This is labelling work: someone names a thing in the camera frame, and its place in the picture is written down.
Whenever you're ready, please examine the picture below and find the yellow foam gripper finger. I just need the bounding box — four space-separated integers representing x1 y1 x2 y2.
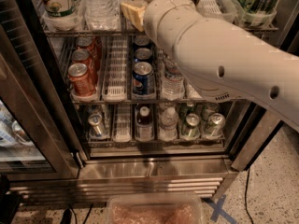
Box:
121 0 148 32

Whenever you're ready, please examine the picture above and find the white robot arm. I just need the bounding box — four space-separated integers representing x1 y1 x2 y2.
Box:
121 0 299 131

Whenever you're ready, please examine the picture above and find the clear water bottle top shelf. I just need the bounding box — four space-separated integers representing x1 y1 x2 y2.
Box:
83 0 120 31

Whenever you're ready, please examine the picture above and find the green 7up bottle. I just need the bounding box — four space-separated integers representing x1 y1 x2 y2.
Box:
42 0 75 18

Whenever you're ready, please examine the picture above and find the empty white shelf tray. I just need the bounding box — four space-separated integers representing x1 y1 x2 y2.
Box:
102 36 128 102

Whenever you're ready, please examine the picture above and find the water bottle middle shelf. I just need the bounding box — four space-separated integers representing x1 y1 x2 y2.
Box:
163 57 184 96

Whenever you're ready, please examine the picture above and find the steel fridge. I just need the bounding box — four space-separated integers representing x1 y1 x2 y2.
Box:
8 0 299 203

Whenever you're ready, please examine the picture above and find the water bottle bottom shelf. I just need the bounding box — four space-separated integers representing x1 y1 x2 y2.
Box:
160 106 178 141

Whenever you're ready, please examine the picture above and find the silver can bottom shelf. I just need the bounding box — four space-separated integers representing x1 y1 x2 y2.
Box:
88 113 107 136

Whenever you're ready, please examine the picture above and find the dark juice bottle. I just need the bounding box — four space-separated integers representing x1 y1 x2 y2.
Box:
136 106 153 142

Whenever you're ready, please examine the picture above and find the glass fridge door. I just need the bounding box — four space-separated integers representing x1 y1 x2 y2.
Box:
0 0 79 182

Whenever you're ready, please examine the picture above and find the back blue pepsi can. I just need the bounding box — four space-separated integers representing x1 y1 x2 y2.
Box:
133 35 151 49

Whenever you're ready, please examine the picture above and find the blue pepsi can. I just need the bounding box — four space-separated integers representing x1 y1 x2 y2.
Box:
133 35 151 49
134 48 152 63
133 62 154 95

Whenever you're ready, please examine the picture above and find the middle blue pepsi can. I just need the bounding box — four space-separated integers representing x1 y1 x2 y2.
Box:
134 48 152 63

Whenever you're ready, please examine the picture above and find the back red soda can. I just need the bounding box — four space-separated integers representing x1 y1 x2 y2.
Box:
76 36 99 63

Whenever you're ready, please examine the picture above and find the red soda can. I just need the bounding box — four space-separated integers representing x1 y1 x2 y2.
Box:
68 63 96 97
72 49 98 82
76 36 99 63

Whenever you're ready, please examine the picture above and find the front blue pepsi can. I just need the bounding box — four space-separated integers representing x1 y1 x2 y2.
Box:
133 62 154 95

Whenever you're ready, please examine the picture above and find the middle red soda can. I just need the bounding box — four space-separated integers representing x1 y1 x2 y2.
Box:
72 49 98 82

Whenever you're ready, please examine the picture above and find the green tall can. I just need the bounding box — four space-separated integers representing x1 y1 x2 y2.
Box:
232 0 278 21

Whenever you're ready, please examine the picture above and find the front red soda can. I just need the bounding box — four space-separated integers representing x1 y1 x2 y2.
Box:
68 63 96 97

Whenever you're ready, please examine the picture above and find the left green can bottom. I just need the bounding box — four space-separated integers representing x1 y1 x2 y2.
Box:
181 113 200 138

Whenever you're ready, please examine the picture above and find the clear plastic bin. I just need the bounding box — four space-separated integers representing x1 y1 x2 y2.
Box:
107 192 205 224

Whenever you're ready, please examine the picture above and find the black power cable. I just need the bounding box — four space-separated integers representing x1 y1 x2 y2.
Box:
243 167 256 224

